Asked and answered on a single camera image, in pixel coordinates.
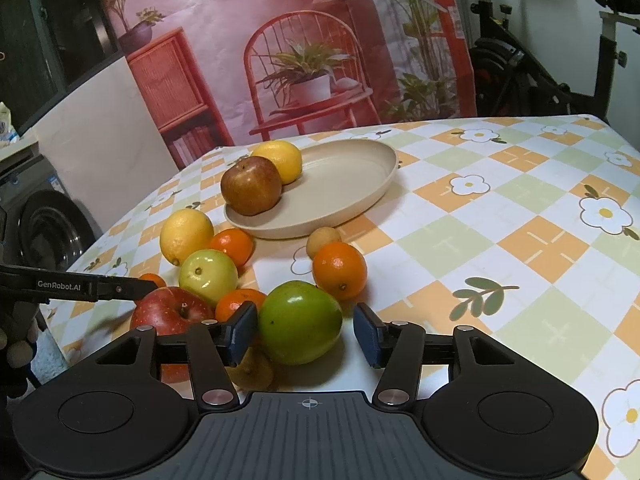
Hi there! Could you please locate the yellow lemon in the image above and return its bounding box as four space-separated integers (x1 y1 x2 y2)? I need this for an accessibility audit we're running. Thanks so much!
250 141 303 186
159 209 215 267

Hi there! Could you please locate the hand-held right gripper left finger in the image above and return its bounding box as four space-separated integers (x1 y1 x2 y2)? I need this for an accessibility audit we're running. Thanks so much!
95 301 261 411

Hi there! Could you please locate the person's left hand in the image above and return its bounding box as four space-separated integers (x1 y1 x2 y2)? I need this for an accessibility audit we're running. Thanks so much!
0 300 43 401

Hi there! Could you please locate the yellow-green apple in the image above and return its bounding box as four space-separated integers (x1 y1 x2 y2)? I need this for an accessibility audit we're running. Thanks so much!
178 249 239 311

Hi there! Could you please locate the black exercise bike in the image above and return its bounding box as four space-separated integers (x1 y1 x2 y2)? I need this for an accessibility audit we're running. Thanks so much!
442 0 640 121

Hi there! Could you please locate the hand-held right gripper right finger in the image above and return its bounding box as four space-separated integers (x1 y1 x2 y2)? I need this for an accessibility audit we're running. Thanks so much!
352 302 521 411

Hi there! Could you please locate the red apple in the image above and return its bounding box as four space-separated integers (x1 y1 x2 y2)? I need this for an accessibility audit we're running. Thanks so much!
130 286 217 383

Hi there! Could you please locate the green apple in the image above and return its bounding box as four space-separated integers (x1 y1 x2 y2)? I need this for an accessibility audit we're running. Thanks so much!
258 281 344 366

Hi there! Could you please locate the small tan round fruit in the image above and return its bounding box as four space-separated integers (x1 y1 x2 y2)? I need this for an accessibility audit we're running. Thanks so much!
306 227 343 259

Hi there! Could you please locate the dark window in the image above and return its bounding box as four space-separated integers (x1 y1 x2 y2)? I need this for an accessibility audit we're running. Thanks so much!
0 0 121 126

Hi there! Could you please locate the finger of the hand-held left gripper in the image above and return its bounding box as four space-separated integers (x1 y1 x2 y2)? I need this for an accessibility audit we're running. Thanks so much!
0 265 158 303

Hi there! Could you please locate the beige plate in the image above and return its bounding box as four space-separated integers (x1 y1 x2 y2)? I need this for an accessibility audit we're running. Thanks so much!
223 139 399 240

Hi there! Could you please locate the checkered flower tablecloth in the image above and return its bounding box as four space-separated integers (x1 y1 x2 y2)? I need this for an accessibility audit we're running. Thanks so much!
47 115 640 480

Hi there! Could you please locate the white printed bag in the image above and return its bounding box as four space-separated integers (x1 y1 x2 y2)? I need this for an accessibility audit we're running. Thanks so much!
0 102 20 143

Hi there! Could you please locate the pink printed wall tapestry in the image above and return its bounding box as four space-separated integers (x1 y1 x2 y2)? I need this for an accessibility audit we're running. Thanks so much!
90 0 476 171

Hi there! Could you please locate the brown-red apple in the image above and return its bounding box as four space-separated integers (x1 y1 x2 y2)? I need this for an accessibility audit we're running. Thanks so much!
220 156 283 217

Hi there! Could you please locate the yellow-brown fruit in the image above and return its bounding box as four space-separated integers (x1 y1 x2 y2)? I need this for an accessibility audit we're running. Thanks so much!
232 347 274 391

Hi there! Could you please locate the grey washing machine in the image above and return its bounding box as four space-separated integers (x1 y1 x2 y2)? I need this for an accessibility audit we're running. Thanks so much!
0 152 98 281

